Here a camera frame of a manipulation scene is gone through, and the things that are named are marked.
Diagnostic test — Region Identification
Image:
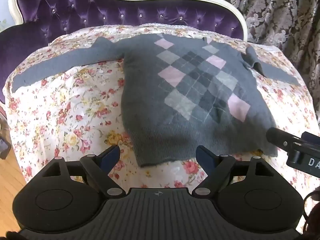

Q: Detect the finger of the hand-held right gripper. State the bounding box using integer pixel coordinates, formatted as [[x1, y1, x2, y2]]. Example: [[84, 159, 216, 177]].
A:
[[266, 127, 302, 151]]

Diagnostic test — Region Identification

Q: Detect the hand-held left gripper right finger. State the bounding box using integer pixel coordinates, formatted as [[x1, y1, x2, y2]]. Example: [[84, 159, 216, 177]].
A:
[[192, 145, 276, 198]]

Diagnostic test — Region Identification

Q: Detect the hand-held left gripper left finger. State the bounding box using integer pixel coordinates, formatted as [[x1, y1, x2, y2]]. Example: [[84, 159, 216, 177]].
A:
[[41, 145, 127, 198]]

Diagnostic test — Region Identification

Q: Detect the grey argyle sweater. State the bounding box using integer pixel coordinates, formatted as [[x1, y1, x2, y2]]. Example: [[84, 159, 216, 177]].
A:
[[11, 32, 301, 168]]

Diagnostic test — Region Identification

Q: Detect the floral blanket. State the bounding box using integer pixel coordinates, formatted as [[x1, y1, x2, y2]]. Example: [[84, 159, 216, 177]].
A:
[[1, 22, 320, 207]]

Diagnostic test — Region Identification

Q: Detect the damask patterned curtain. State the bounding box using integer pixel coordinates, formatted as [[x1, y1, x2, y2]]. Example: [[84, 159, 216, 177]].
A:
[[105, 0, 320, 122]]

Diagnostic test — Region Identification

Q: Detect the purple tufted headboard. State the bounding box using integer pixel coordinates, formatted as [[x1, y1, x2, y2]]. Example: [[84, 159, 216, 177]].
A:
[[0, 0, 248, 105]]

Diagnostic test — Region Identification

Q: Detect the black cable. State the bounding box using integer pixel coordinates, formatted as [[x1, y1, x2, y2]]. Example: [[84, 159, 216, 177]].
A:
[[302, 189, 320, 240]]

